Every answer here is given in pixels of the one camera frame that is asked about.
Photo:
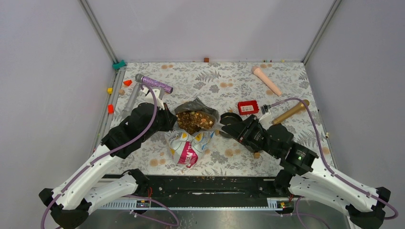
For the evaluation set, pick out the teal plastic block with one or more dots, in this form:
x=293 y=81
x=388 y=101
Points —
x=118 y=65

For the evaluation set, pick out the cat food bag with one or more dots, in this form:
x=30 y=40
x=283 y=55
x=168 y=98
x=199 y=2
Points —
x=186 y=149

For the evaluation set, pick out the red block on rail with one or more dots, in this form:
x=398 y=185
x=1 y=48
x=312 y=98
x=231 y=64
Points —
x=110 y=109

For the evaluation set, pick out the grey toy microphone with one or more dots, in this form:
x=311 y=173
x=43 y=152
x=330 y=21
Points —
x=131 y=102

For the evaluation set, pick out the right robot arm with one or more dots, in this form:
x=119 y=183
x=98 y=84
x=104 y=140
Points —
x=304 y=174

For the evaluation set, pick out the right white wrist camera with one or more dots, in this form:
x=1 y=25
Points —
x=266 y=118

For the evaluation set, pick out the black bowl paw print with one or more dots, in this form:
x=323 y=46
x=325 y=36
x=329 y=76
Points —
x=229 y=118

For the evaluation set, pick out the gold toy microphone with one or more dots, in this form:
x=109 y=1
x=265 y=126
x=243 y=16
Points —
x=294 y=110

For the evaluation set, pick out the pink toy microphone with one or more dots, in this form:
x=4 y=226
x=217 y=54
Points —
x=257 y=71

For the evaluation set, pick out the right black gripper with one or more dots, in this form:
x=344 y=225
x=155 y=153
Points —
x=241 y=131

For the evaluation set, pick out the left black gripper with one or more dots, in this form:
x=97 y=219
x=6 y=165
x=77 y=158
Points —
x=170 y=118

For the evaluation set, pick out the red triangular block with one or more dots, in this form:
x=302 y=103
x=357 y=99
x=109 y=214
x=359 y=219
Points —
x=127 y=83

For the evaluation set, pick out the red plastic box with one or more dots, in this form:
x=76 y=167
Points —
x=248 y=107

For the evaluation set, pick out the purple glitter toy microphone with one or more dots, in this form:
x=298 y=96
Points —
x=140 y=78

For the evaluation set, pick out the pet food kibble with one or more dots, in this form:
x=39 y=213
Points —
x=195 y=121

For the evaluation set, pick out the floral patterned table mat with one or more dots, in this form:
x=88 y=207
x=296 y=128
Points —
x=221 y=85

